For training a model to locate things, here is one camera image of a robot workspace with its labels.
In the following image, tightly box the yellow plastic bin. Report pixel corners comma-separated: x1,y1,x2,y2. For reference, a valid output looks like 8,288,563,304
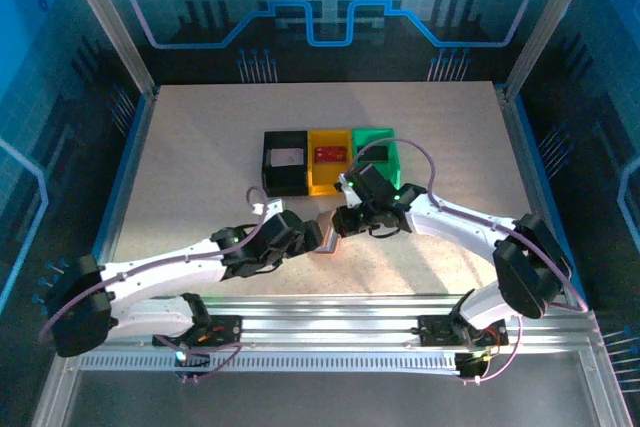
306,128,356,197

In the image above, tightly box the red card with print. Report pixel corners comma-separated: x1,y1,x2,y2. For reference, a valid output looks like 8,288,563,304
313,145,349,165

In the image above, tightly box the black plastic bin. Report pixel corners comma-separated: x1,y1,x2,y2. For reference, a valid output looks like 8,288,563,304
261,129,310,198

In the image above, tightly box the black card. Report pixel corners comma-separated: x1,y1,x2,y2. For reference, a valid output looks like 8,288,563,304
357,145,390,164

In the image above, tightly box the aluminium corner post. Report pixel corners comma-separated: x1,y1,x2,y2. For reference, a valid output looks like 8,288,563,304
53,0,160,101
501,0,602,101

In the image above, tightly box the pink card holder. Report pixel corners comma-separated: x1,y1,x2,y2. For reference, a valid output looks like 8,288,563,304
315,210,345,257

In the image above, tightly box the green plastic bin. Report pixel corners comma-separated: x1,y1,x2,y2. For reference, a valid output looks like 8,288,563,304
351,126,403,189

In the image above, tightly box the white card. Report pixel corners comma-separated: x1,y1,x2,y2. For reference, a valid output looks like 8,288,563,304
268,148,307,168

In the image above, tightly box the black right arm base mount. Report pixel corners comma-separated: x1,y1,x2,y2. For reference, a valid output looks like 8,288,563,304
416,314,510,348

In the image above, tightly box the blue table edge strip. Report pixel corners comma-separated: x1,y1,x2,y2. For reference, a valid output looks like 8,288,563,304
514,94,591,311
91,94,155,271

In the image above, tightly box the aluminium side rail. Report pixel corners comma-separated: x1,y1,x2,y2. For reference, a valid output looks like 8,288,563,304
493,84,576,311

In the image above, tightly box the black connector box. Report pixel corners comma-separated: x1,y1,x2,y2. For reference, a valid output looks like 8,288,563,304
455,352,492,384
172,346,212,384

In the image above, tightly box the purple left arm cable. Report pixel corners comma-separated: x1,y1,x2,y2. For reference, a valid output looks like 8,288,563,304
38,185,271,346

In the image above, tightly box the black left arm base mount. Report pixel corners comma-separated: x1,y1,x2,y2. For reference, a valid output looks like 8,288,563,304
151,314,245,349

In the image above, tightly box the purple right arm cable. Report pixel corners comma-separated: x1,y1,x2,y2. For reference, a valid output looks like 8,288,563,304
344,138,591,313

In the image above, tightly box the aluminium rail beam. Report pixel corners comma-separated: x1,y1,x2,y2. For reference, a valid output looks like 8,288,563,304
62,294,604,354

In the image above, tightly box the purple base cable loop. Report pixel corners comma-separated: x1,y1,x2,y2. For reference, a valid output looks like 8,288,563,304
152,334,249,384
462,314,524,387

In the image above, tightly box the slotted grey cable duct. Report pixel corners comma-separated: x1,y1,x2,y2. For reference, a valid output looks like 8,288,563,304
78,350,484,374

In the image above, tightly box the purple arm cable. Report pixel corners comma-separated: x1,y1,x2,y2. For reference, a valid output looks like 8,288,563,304
344,138,591,313
38,185,271,346

